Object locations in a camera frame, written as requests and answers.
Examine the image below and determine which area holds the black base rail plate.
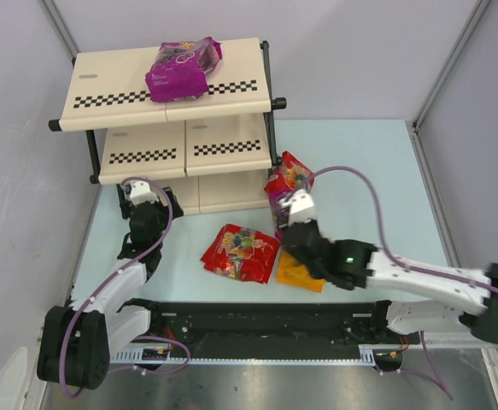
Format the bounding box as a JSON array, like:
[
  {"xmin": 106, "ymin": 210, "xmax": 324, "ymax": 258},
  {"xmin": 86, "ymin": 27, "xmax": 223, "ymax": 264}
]
[{"xmin": 126, "ymin": 299, "xmax": 419, "ymax": 360}]

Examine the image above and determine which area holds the red fruit candy bag upright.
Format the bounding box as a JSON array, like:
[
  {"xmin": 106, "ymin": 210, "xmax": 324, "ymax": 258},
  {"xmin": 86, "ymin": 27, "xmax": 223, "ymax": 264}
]
[{"xmin": 264, "ymin": 151, "xmax": 314, "ymax": 205}]

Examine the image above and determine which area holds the orange mango candy bag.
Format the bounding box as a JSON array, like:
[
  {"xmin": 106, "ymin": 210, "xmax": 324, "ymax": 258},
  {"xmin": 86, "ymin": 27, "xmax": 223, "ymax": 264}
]
[{"xmin": 276, "ymin": 251, "xmax": 325, "ymax": 293}]

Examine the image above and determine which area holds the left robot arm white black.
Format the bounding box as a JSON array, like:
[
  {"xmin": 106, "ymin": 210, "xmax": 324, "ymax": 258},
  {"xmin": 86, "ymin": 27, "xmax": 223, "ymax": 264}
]
[{"xmin": 36, "ymin": 178, "xmax": 184, "ymax": 390}]

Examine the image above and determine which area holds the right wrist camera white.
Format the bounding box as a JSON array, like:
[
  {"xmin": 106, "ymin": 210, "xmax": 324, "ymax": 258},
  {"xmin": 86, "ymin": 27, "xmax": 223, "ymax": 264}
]
[{"xmin": 282, "ymin": 189, "xmax": 316, "ymax": 226}]

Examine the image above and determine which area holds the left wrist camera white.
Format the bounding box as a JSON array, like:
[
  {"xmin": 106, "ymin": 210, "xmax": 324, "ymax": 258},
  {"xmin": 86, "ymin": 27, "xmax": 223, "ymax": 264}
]
[{"xmin": 128, "ymin": 181, "xmax": 157, "ymax": 206}]

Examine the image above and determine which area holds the red fruit candy bag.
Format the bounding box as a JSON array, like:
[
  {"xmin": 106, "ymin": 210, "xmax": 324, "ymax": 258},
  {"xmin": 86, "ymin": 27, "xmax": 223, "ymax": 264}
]
[
  {"xmin": 264, "ymin": 151, "xmax": 314, "ymax": 205},
  {"xmin": 200, "ymin": 224, "xmax": 279, "ymax": 284}
]

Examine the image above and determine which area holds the purple grape candy bag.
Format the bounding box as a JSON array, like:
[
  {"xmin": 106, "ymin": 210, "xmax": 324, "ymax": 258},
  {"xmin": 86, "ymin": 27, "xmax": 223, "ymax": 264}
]
[
  {"xmin": 268, "ymin": 190, "xmax": 293, "ymax": 241},
  {"xmin": 145, "ymin": 37, "xmax": 223, "ymax": 103}
]

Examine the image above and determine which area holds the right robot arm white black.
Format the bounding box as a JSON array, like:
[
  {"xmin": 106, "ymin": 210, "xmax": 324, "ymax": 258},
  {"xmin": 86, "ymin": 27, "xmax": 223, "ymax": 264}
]
[{"xmin": 281, "ymin": 220, "xmax": 498, "ymax": 345}]

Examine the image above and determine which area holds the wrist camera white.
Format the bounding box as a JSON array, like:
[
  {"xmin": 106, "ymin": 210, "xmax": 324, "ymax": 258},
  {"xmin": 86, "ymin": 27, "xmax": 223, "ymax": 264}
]
[
  {"xmin": 128, "ymin": 181, "xmax": 157, "ymax": 206},
  {"xmin": 282, "ymin": 189, "xmax": 316, "ymax": 226}
]

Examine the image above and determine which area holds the beige three-tier shelf rack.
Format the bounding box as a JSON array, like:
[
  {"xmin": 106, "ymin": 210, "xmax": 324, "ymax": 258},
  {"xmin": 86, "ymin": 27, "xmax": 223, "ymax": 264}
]
[{"xmin": 49, "ymin": 38, "xmax": 286, "ymax": 216}]

